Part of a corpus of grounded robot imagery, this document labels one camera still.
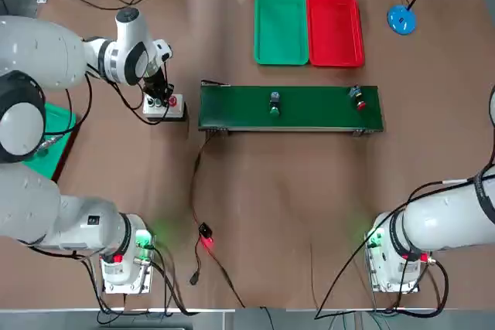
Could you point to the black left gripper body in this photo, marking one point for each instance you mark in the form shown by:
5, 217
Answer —
154, 82

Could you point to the grey push-button control box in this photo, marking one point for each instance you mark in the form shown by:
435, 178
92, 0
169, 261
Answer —
162, 114

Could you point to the green-capped push-button part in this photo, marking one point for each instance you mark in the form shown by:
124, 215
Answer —
275, 104

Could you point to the red-capped push-button part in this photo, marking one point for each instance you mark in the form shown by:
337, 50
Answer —
359, 102

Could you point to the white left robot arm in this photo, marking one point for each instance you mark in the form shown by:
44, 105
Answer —
38, 55

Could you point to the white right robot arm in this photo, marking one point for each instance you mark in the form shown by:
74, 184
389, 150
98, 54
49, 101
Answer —
444, 222

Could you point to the green belt conveyor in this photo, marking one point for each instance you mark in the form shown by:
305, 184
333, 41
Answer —
309, 109

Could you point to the green plastic tray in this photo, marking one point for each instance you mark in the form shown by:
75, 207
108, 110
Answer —
280, 28
58, 140

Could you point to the black module with red light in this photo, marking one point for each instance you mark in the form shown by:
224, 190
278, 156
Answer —
205, 229

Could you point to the red plastic tray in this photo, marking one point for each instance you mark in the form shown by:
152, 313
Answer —
334, 28

